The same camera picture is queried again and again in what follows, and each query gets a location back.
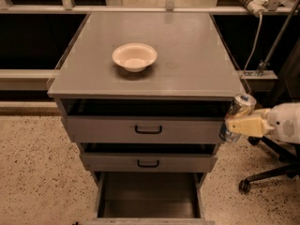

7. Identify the grey drawer cabinet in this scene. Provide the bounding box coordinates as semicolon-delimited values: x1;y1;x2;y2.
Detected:
46;11;248;225

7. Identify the silver blue redbull can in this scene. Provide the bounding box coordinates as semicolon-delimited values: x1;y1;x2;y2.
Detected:
218;93;257;143

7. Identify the grey middle drawer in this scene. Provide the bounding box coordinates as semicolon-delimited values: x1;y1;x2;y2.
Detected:
81;143;217;173

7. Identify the black office chair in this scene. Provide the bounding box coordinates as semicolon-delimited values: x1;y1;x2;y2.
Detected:
238;134;300;195

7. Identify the grey drawer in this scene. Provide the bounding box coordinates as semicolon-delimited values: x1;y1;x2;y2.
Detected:
83;172;216;225
81;143;217;173
62;98;231;143

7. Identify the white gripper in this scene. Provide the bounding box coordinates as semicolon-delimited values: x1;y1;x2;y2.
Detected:
225;103;300;144

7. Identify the white power strip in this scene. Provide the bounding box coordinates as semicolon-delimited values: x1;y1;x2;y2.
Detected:
239;0;267;17

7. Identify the grey bottom drawer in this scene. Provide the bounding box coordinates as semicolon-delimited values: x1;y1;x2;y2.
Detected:
83;172;216;225

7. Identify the white power cable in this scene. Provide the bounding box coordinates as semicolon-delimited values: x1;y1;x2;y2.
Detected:
242;12;263;75

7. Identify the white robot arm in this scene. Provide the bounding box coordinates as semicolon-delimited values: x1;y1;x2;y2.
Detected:
225;103;300;144

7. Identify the white paper bowl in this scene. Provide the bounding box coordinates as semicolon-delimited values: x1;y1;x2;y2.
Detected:
112;43;158;72

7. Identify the metal clamp pole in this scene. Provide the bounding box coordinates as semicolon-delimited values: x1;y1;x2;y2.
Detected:
249;0;300;77

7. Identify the grey top drawer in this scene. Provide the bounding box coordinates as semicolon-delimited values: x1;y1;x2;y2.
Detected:
62;98;231;143

